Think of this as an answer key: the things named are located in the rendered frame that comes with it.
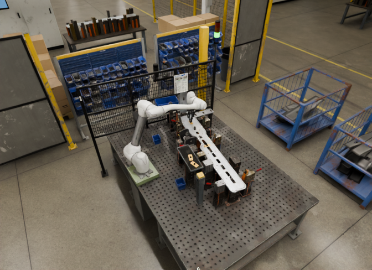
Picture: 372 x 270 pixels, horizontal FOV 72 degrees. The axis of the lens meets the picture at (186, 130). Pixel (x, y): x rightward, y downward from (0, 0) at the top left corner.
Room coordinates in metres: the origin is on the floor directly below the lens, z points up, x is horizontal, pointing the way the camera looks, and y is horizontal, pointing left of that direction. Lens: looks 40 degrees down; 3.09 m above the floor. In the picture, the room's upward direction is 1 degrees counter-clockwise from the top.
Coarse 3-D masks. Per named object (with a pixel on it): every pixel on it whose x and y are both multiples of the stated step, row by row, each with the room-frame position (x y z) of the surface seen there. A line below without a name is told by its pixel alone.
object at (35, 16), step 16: (0, 0) 7.20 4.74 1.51; (16, 0) 7.41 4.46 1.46; (32, 0) 7.60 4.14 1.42; (48, 0) 7.81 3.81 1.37; (0, 16) 7.14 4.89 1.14; (16, 16) 7.33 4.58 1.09; (32, 16) 7.53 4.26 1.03; (48, 16) 7.74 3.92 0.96; (0, 32) 7.05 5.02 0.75; (16, 32) 7.24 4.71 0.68; (32, 32) 7.45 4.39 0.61; (48, 32) 7.66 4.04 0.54; (48, 48) 7.61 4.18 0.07
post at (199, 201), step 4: (196, 176) 1.65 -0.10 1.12; (204, 176) 1.63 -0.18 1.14; (196, 180) 1.64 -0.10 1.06; (200, 180) 1.60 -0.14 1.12; (204, 180) 1.61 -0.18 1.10; (200, 184) 1.60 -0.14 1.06; (204, 184) 1.62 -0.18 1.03; (200, 188) 1.60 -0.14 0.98; (196, 192) 1.65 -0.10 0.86; (200, 192) 1.61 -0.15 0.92; (196, 196) 1.64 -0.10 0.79; (200, 196) 1.61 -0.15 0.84; (196, 200) 1.64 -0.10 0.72; (200, 200) 1.61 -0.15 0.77; (200, 204) 1.60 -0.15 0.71
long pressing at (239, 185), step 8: (184, 120) 2.72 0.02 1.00; (192, 120) 2.72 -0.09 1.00; (192, 128) 2.54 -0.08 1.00; (200, 128) 2.54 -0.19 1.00; (208, 152) 2.10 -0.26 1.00; (216, 152) 2.10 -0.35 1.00; (224, 160) 1.97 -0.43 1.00; (216, 168) 1.86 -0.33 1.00; (232, 168) 1.86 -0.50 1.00; (224, 176) 1.74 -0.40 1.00; (232, 176) 1.74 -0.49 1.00; (232, 184) 1.64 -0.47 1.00; (240, 184) 1.64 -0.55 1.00; (232, 192) 1.54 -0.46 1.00
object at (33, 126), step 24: (0, 48) 3.09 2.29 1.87; (24, 48) 3.22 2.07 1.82; (0, 72) 3.02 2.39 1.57; (24, 72) 3.16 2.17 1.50; (0, 96) 2.96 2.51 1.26; (24, 96) 3.09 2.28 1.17; (48, 96) 3.27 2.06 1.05; (0, 120) 2.88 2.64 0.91; (24, 120) 3.02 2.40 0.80; (48, 120) 3.19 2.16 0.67; (0, 144) 2.80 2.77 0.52; (24, 144) 2.95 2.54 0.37; (48, 144) 3.12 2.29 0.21; (72, 144) 3.26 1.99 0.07
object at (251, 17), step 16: (240, 0) 5.13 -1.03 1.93; (256, 0) 5.39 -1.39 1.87; (240, 16) 5.18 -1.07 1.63; (256, 16) 5.42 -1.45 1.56; (240, 32) 5.22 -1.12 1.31; (256, 32) 5.48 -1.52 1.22; (240, 48) 5.26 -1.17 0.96; (256, 48) 5.53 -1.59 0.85; (240, 64) 5.31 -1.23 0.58; (256, 64) 5.56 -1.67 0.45; (240, 80) 5.33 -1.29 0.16; (256, 80) 5.59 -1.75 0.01
